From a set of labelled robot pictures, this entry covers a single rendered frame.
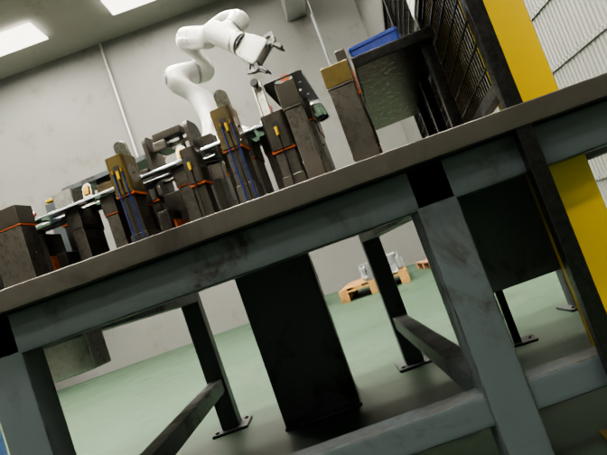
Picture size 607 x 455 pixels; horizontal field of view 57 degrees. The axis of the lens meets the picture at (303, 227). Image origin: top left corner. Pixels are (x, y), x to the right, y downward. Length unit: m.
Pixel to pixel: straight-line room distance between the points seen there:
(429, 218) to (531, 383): 0.35
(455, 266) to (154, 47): 10.78
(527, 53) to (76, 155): 10.69
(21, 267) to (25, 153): 10.15
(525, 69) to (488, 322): 0.51
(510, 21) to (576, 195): 0.37
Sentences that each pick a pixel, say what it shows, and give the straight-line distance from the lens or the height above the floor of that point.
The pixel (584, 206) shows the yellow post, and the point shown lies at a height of 0.48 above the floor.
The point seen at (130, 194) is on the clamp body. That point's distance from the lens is 1.68.
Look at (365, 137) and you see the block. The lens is 1.56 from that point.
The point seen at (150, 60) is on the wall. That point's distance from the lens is 11.55.
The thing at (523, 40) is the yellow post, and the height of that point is 0.83.
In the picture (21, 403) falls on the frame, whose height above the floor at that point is 0.50.
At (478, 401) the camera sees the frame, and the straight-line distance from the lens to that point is 1.11.
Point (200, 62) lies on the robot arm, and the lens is 2.54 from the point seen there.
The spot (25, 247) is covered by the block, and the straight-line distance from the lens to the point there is 1.87.
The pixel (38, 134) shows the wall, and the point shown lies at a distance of 11.95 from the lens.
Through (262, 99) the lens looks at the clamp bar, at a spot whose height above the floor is 1.15.
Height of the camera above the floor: 0.55
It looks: 4 degrees up
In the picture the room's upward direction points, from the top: 20 degrees counter-clockwise
